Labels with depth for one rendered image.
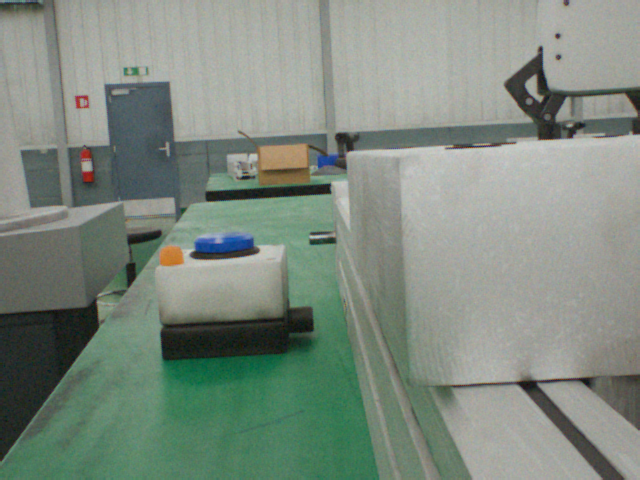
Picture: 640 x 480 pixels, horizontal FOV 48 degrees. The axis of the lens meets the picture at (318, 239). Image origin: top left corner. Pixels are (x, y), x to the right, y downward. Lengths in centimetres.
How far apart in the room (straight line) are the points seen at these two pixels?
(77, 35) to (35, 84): 99
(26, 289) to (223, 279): 26
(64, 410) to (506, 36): 1237
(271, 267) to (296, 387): 9
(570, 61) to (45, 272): 49
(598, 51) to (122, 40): 1127
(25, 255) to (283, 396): 35
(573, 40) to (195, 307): 41
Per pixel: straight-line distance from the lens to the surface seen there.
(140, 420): 37
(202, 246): 47
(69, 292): 66
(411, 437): 17
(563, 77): 67
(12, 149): 76
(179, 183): 1161
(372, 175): 16
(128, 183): 1166
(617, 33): 69
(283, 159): 275
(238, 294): 45
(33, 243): 66
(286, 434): 33
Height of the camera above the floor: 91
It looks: 7 degrees down
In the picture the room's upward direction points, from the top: 3 degrees counter-clockwise
